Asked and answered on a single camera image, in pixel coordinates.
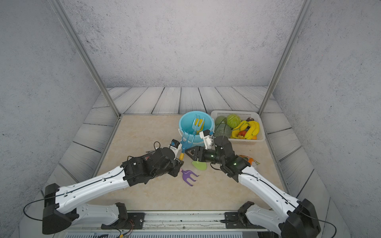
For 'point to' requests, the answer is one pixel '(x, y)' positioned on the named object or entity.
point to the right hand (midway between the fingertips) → (188, 153)
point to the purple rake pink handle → (186, 174)
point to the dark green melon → (222, 128)
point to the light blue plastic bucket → (185, 123)
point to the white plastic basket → (254, 115)
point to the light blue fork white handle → (195, 127)
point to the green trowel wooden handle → (199, 165)
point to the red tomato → (242, 133)
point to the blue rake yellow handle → (185, 145)
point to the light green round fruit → (221, 119)
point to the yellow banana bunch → (252, 131)
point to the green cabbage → (233, 121)
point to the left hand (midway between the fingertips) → (184, 164)
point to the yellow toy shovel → (200, 123)
